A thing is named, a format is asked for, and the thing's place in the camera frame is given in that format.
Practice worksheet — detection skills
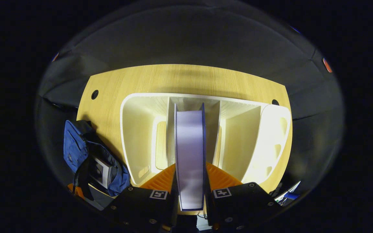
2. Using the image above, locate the blue book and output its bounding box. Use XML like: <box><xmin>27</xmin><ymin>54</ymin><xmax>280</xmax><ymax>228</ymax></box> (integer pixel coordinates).
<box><xmin>174</xmin><ymin>103</ymin><xmax>206</xmax><ymax>211</ymax></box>

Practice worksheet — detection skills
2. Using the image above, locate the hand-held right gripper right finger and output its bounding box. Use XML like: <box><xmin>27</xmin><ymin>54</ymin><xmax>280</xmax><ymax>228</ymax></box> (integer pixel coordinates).
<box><xmin>204</xmin><ymin>162</ymin><xmax>282</xmax><ymax>232</ymax></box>

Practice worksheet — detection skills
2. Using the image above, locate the blue schoolbag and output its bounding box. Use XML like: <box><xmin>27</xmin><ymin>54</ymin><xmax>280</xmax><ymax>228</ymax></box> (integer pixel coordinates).
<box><xmin>63</xmin><ymin>120</ymin><xmax>131</xmax><ymax>211</ymax></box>

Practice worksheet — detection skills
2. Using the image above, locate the white bookshelf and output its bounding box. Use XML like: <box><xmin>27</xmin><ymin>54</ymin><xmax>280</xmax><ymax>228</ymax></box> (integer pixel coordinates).
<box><xmin>120</xmin><ymin>93</ymin><xmax>292</xmax><ymax>187</ymax></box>

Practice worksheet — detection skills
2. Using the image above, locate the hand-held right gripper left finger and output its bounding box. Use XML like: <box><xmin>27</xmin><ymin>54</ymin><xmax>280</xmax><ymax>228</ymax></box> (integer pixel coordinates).
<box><xmin>109</xmin><ymin>163</ymin><xmax>177</xmax><ymax>232</ymax></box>

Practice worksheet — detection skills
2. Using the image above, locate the black and white book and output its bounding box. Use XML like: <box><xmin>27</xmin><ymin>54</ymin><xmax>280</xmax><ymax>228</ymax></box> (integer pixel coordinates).
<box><xmin>91</xmin><ymin>158</ymin><xmax>112</xmax><ymax>189</ymax></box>

